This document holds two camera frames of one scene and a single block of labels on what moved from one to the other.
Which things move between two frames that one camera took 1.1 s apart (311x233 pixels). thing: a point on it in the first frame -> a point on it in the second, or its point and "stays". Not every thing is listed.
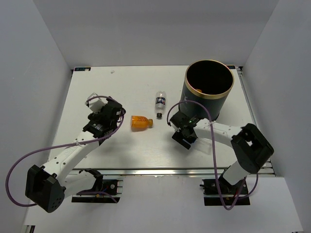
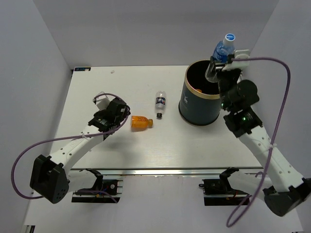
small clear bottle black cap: x=160 y=103 stays
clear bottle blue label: x=202 y=145 -> x=224 y=48
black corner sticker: x=82 y=69 stays
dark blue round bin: x=208 y=81 stays
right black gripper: x=176 y=137 -> x=212 y=72
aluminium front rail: x=168 y=172 stays
